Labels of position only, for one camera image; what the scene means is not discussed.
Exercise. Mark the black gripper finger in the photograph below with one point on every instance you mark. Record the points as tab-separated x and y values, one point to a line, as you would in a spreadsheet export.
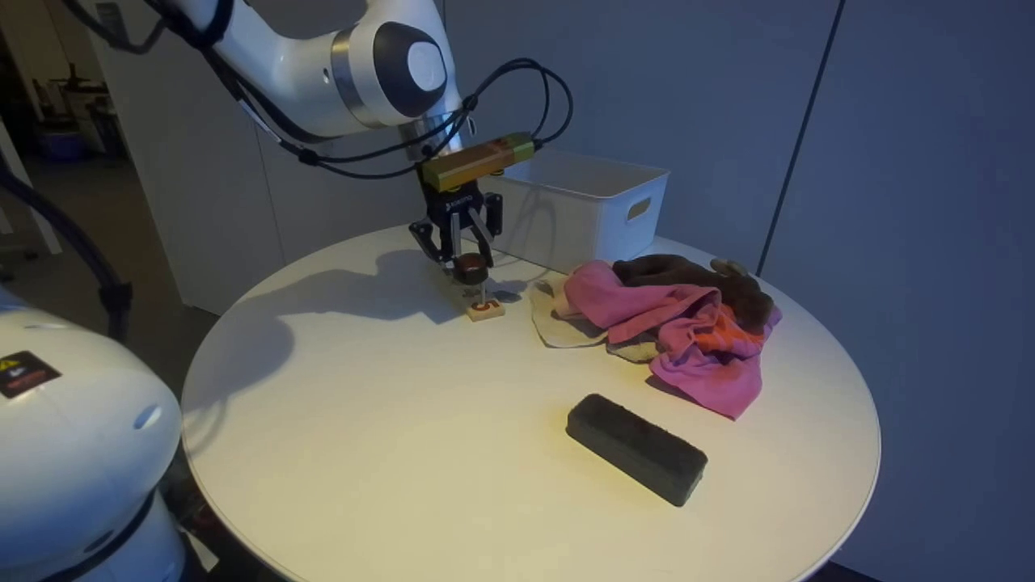
439	248
484	248

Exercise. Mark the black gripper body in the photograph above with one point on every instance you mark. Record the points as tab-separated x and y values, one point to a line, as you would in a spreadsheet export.
465	215

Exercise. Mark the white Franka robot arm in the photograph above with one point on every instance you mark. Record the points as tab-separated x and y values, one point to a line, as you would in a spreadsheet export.
326	58

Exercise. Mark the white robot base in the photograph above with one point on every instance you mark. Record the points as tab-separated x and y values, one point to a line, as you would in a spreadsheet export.
77	453

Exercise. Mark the wooden numbered peg board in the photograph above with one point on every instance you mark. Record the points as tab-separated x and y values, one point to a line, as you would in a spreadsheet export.
487	307

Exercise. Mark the beige cloth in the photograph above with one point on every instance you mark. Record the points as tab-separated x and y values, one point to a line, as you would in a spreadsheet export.
554	319

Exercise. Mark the white plastic bin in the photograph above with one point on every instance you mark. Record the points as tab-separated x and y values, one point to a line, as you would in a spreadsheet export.
583	211

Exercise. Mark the pink cloth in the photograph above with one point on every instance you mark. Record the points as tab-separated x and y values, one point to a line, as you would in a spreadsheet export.
690	335

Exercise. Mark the white cabinet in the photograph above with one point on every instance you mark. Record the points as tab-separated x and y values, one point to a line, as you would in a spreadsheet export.
204	206

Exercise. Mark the black rectangular block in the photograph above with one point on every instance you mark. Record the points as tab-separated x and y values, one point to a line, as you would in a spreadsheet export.
636	446

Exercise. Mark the brown cloth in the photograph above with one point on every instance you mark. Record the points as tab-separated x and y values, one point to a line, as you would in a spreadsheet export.
733	285

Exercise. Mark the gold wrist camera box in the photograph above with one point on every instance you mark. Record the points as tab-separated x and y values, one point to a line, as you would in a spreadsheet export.
473	163

